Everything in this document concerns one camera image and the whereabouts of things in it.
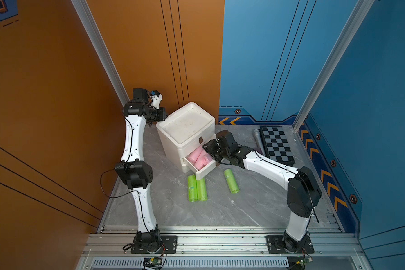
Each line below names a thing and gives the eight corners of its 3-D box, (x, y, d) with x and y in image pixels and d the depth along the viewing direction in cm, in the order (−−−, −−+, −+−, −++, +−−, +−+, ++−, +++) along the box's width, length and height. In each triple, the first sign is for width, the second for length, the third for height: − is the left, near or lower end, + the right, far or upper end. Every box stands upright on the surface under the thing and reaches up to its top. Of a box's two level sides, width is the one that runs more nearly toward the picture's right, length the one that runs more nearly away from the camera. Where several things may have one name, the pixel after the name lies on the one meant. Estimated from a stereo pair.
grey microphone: (258, 156, 107) (260, 152, 103) (253, 133, 120) (254, 129, 116) (263, 156, 107) (265, 152, 103) (257, 133, 120) (258, 129, 116)
